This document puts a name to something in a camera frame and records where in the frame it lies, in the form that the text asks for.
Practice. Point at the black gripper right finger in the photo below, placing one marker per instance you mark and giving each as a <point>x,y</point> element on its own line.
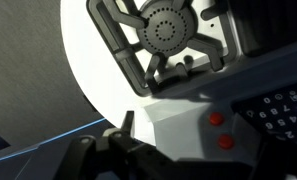
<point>281,163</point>

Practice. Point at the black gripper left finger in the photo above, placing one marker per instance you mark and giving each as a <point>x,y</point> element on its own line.
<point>121,153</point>

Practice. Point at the orange round button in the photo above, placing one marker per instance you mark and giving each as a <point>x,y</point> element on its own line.
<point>226,141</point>
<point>216,118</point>

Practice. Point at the black keypad control panel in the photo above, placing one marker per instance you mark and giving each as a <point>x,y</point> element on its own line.
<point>281,113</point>

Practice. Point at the white toy stove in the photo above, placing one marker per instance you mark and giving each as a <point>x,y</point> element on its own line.
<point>181,126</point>

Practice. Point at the dark grey burner grate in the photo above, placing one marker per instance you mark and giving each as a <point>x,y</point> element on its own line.
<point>121,55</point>

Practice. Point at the dark grey round burner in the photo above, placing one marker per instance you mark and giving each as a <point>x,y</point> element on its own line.
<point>166,26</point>

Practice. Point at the dark ribbed griddle plate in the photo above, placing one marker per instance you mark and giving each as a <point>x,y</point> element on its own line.
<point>271,23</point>

